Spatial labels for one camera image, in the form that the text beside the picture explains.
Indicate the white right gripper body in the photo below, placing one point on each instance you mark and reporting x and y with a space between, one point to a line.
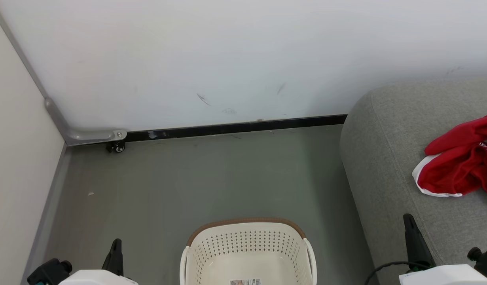
441 277

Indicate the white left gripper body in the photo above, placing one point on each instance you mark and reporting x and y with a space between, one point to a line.
93 278

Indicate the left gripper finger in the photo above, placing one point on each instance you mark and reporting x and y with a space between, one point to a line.
119 263
110 263

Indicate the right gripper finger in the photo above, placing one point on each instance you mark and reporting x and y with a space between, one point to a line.
412 249
422 249

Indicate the red and white garment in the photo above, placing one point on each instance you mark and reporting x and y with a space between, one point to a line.
445 178

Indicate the grey fabric sofa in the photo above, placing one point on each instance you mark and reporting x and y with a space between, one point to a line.
385 158

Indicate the small black caster wheel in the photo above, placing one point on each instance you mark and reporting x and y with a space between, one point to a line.
118 148

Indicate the barcode sticker label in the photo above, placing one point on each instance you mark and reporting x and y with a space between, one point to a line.
245 282

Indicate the cream perforated laundry basket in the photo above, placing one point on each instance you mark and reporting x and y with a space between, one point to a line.
247 237

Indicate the black baseboard strip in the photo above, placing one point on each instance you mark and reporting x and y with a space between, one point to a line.
227 128

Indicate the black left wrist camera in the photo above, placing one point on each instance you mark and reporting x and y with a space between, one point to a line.
49 272

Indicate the grey metal partition frame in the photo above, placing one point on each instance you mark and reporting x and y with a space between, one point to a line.
93 135

